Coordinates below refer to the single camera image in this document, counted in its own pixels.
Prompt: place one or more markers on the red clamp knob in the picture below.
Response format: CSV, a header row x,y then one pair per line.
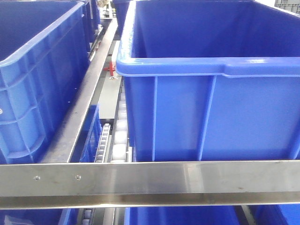
x,y
111,69

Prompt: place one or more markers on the white roller track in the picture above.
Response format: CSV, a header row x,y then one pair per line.
x,y
120,151

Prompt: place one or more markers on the steel divider rail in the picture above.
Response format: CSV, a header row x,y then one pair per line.
x,y
63,144

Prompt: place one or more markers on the blue crate left front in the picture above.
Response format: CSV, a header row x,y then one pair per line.
x,y
43,60

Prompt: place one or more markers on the steel front shelf beam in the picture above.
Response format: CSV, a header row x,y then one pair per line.
x,y
91,185

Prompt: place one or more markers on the large blue crate front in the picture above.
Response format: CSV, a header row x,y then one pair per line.
x,y
211,80

